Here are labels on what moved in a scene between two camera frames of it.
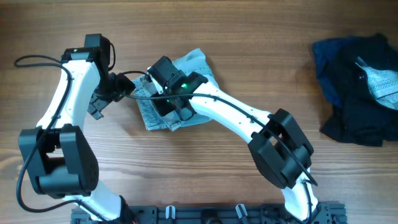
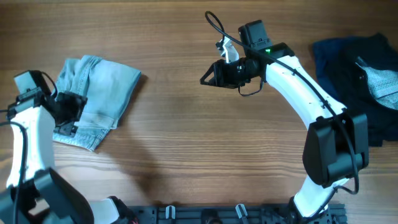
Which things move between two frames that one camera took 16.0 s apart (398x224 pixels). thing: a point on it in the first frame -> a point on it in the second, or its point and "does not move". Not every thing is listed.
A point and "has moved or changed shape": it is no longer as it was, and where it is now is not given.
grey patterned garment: [383, 85] does not move
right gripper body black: [163, 105] -> [236, 73]
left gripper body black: [110, 89] -> [73, 107]
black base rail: [217, 214] does not move
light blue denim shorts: [195, 62] has moved or changed shape
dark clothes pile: [360, 119] does not move
